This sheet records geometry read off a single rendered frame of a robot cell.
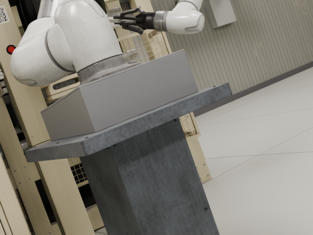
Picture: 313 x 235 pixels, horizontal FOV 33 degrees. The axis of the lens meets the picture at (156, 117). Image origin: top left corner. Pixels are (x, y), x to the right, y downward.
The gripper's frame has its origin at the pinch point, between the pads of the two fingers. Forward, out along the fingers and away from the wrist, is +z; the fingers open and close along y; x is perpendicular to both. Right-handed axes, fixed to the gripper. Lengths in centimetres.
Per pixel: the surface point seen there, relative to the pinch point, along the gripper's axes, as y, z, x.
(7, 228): 19, -10, -113
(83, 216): 78, 9, -47
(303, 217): 65, -90, -40
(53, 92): 22.2, 20.3, -29.7
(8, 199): 12, -9, -108
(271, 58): 282, 7, 519
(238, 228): 77, -63, -41
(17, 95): 24, 37, -33
